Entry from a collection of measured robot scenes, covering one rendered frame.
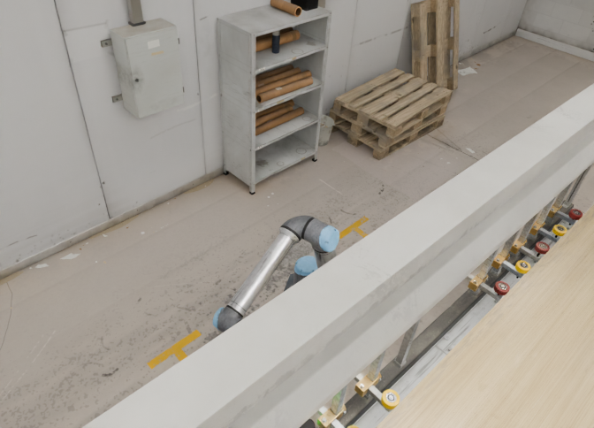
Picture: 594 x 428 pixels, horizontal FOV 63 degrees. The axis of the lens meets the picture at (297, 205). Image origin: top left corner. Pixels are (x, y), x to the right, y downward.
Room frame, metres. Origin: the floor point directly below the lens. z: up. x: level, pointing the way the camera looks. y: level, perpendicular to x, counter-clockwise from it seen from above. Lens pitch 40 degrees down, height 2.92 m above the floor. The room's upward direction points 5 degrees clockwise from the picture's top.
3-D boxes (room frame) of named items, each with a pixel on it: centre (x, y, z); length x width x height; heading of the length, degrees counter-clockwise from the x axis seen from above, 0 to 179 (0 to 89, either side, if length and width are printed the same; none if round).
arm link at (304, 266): (1.92, -0.10, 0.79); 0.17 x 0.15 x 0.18; 58
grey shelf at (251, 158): (4.05, 0.29, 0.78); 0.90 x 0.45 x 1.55; 137
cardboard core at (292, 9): (4.14, 0.22, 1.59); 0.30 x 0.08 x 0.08; 47
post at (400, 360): (1.43, -0.60, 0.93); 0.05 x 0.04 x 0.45; 136
